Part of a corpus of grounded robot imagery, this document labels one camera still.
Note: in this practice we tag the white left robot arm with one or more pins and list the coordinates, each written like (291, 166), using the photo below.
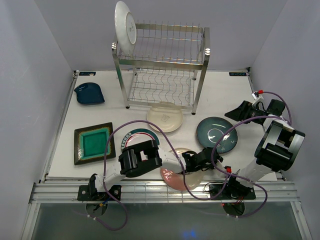
(134, 161)

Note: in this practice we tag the dark blue irregular dish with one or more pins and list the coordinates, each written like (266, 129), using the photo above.
(89, 93)

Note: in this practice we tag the square black teal plate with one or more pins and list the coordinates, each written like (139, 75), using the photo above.
(90, 144)

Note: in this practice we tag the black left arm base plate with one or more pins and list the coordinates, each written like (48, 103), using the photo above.
(86, 194)

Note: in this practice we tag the aluminium front rail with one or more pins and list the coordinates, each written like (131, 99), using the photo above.
(144, 192)

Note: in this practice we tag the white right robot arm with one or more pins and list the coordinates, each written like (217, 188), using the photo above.
(276, 151)

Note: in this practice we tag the cream bear plate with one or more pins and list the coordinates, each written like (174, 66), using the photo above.
(167, 116)

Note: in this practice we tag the dark teal blossom plate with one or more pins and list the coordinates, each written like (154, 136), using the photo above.
(209, 131)

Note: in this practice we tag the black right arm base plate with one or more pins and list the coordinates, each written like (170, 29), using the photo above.
(231, 192)

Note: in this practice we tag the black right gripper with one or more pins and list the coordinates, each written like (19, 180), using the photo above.
(242, 112)

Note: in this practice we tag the left blue table label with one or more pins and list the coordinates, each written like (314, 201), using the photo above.
(87, 73)

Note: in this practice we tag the cream and pink branch plate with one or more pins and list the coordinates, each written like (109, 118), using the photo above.
(174, 170)

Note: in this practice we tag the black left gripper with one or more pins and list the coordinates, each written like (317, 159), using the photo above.
(218, 158)

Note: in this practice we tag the red and teal plate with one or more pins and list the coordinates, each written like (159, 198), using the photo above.
(125, 28)

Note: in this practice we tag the stainless steel dish rack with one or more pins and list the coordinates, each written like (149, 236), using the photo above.
(168, 65)

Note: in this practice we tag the white green red rimmed plate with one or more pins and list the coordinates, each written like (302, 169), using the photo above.
(138, 135)

